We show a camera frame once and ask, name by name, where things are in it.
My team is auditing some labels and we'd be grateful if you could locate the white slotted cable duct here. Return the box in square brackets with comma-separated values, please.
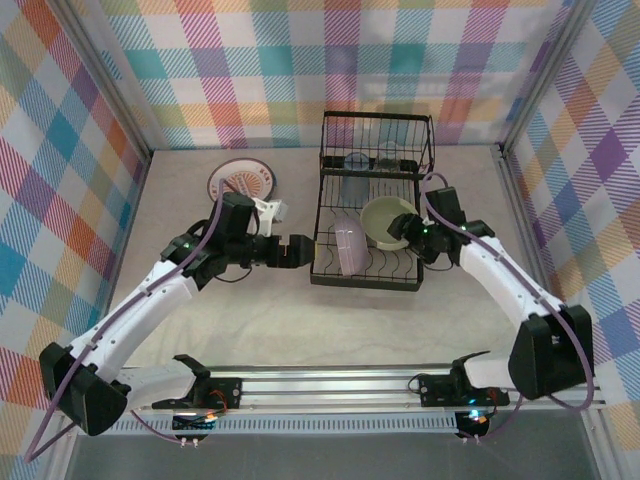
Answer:
[114, 417, 461, 437]

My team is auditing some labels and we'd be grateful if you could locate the purple bowl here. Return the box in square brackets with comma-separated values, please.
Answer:
[332, 214, 370, 276]

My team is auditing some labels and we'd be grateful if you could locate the clear glass cup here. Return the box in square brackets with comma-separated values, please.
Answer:
[375, 141, 406, 171]

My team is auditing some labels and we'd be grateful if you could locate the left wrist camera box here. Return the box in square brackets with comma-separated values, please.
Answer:
[253, 197, 290, 236]

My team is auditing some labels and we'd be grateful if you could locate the translucent blue cup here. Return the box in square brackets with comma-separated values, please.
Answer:
[339, 151, 374, 204]

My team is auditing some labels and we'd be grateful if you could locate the aluminium frame post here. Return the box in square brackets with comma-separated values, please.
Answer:
[499, 0, 599, 154]
[49, 0, 154, 164]

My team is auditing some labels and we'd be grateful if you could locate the black wire dish rack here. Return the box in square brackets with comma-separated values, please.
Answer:
[308, 110, 435, 292]

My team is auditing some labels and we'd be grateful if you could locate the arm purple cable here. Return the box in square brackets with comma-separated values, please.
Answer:
[421, 172, 597, 444]
[23, 179, 231, 462]

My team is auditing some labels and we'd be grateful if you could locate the aluminium side rail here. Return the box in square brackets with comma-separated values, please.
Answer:
[491, 143, 574, 370]
[89, 149, 154, 374]

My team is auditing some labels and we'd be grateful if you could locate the pale green bowl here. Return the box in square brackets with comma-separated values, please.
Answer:
[359, 196, 419, 252]

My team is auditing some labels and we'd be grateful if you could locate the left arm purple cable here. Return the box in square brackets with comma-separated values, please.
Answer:
[23, 179, 231, 462]

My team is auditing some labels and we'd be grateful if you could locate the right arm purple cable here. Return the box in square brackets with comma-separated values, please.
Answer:
[421, 172, 597, 444]

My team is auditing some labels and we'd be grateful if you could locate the controller circuit board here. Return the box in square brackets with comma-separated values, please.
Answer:
[455, 408, 492, 440]
[172, 410, 220, 434]

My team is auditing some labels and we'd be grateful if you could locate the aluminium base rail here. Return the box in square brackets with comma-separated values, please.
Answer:
[119, 366, 610, 417]

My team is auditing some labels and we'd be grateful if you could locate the white plate orange sunburst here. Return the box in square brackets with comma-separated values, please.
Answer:
[206, 157, 278, 203]

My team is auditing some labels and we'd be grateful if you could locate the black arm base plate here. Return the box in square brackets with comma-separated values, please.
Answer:
[192, 377, 244, 412]
[417, 373, 511, 409]

